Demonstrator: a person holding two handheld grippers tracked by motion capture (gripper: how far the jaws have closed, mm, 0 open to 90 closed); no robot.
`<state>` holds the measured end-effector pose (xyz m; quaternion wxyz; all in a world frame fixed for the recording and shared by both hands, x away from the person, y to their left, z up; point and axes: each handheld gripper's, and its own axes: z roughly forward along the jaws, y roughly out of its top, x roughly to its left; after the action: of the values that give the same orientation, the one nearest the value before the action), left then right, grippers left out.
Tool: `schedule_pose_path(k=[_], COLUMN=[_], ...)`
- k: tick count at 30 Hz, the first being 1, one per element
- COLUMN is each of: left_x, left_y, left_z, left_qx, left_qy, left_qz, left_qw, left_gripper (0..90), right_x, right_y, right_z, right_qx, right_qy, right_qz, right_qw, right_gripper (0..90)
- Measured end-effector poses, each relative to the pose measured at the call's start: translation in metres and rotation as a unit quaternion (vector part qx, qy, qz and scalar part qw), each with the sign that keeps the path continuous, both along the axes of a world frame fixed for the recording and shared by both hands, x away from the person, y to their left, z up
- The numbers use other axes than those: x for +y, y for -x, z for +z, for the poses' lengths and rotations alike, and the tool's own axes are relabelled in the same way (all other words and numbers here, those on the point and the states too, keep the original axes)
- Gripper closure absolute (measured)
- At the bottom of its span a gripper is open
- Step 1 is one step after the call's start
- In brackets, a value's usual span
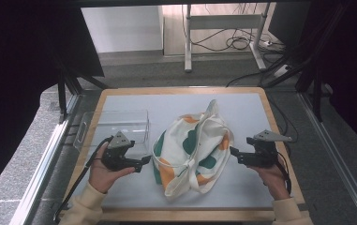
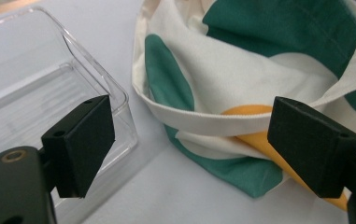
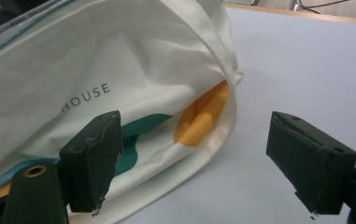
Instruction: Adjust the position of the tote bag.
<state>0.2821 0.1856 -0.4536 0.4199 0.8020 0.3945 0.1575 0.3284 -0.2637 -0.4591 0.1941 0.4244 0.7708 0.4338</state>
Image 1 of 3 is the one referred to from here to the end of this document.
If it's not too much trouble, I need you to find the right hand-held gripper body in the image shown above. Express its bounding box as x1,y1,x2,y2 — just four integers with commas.
245,129,292,168

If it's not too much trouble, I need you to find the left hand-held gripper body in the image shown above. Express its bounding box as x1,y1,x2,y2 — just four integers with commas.
100,130,137,173

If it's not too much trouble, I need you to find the clear plastic container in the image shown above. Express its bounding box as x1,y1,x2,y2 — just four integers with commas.
72,109,152,158

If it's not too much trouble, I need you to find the white tote bag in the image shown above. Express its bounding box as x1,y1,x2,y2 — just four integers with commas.
151,98,235,201

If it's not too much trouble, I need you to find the person's left hand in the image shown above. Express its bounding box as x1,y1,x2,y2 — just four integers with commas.
87,145,136,194

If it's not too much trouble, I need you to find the person's right hand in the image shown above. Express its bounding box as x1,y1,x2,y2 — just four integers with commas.
249,156,291,201

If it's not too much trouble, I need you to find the white table mat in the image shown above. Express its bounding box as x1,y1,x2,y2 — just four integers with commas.
67,93,275,210

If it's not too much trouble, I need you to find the black metal stand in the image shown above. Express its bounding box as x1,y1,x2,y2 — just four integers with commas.
57,62,109,124
260,3,350,123

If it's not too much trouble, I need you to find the white power strip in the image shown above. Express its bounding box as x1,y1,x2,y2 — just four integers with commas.
273,64,292,79

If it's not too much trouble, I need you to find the black curtain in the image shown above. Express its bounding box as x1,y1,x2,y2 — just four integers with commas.
0,0,105,204
304,0,357,158

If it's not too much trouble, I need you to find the white panel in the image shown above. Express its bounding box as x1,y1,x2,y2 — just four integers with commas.
81,5,165,53

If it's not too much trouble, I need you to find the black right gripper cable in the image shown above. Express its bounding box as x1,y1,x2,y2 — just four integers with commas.
275,151,292,195

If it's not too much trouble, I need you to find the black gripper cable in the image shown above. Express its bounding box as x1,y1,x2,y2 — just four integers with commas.
53,136,114,223
275,151,292,195

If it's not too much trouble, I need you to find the thin black cable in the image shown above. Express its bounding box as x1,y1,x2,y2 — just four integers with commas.
267,93,300,144

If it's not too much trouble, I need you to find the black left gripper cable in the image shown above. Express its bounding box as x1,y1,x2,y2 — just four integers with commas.
53,136,114,223

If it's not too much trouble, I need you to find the aluminium frame rail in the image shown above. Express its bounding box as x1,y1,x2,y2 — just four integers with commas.
8,93,81,225
297,92,357,225

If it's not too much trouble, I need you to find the tangle of black floor cables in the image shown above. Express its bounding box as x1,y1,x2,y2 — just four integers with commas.
191,27,288,53

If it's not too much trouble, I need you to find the white metal desk frame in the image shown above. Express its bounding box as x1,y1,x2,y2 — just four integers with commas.
184,3,273,73

